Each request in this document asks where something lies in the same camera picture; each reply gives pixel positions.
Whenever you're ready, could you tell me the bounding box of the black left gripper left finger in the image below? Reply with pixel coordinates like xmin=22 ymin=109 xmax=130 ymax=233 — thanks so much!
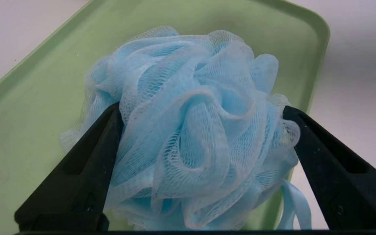
xmin=14 ymin=102 xmax=125 ymax=230

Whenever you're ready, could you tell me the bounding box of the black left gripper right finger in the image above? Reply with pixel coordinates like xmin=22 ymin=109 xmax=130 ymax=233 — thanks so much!
xmin=282 ymin=105 xmax=376 ymax=230

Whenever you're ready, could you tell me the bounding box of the light blue mesh bath loofah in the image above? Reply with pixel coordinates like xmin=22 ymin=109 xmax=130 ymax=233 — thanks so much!
xmin=60 ymin=26 xmax=312 ymax=230

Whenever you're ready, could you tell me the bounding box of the light green plastic tray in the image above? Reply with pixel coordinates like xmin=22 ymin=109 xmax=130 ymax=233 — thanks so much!
xmin=0 ymin=0 xmax=330 ymax=230

